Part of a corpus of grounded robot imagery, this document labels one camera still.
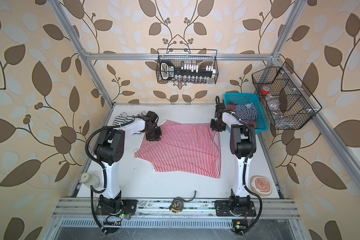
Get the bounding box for red capped plastic bottle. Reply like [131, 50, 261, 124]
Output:
[261, 86, 280, 111]

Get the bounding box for back black wire basket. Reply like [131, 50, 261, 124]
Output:
[156, 48, 219, 85]

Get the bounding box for teal plastic basket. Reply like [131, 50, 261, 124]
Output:
[224, 93, 269, 134]

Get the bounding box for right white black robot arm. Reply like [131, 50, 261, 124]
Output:
[210, 98, 257, 217]

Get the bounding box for right black wire basket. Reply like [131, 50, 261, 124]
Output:
[252, 63, 322, 130]

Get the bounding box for black wire basket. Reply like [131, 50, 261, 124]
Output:
[252, 63, 322, 130]
[156, 48, 219, 85]

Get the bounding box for aluminium frame back bar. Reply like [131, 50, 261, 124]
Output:
[84, 52, 274, 61]

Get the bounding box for black white tool set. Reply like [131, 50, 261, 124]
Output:
[158, 60, 218, 82]

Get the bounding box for red white striped tank top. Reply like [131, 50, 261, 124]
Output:
[135, 120, 222, 179]

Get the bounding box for yellow black tape measure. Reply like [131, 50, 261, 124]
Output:
[169, 190, 197, 213]

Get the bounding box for right circuit board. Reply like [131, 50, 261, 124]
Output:
[232, 220, 248, 235]

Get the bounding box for pink round dish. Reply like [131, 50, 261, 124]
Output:
[251, 176, 273, 197]

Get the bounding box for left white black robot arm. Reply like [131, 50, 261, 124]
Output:
[85, 111, 162, 217]

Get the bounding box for black white striped tank top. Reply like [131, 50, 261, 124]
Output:
[112, 113, 136, 127]

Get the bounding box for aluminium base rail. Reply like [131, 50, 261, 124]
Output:
[53, 198, 301, 220]

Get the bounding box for navy striped tank top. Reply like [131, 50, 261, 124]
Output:
[235, 103, 258, 122]

